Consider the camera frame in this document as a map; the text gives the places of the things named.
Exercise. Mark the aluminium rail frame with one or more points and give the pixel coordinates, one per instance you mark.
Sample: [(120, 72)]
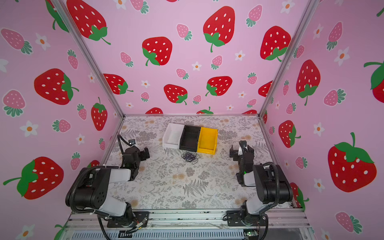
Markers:
[(202, 224)]

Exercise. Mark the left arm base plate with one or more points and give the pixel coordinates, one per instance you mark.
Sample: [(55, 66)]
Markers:
[(130, 220)]

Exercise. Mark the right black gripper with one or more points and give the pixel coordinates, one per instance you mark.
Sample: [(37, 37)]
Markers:
[(241, 153)]

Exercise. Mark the white plastic bin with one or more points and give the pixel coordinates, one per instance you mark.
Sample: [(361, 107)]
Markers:
[(172, 136)]

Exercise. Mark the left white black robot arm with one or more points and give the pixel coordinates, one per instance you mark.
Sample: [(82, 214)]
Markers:
[(89, 192)]

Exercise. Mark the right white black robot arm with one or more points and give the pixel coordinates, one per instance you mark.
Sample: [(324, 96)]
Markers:
[(271, 185)]

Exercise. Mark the black plastic bin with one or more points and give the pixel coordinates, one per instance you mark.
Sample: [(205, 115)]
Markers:
[(190, 138)]

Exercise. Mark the yellow plastic bin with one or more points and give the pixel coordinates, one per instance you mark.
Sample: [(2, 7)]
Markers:
[(208, 140)]

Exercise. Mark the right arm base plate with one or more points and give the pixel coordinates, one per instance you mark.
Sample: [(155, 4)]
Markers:
[(238, 218)]

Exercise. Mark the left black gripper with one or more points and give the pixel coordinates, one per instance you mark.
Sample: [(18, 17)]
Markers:
[(141, 154)]

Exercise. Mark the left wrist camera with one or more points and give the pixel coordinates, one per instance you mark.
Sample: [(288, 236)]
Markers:
[(132, 142)]

